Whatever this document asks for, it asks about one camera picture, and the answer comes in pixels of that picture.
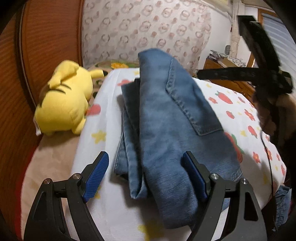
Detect person's right hand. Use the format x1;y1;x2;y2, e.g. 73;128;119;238
257;93;296;139

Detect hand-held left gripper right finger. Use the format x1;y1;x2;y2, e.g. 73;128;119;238
182;151;268;241

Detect blue denim cloth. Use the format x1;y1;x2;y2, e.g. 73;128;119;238
274;185;292;229

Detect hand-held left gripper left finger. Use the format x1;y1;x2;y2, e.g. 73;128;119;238
23;151;110;241

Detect yellow plush toy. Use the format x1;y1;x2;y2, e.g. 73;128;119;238
34;60;105;136

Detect wooden dresser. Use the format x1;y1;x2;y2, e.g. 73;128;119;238
203;56;258;96

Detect white strawberry print blanket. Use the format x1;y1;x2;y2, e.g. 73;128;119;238
65;67;287;241

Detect black cable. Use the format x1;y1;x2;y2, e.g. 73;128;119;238
260;129;277;232

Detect blue denim pants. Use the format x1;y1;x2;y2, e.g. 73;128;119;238
113;48;244;230

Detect wooden headboard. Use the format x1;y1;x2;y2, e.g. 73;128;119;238
0;0;85;232

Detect grey window blind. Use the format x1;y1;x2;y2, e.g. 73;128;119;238
261;10;292;67

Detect clutter on dresser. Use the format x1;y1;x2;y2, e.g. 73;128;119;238
208;45;245;67

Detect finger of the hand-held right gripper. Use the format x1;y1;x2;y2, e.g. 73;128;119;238
238;15;281;70
197;67;258;82

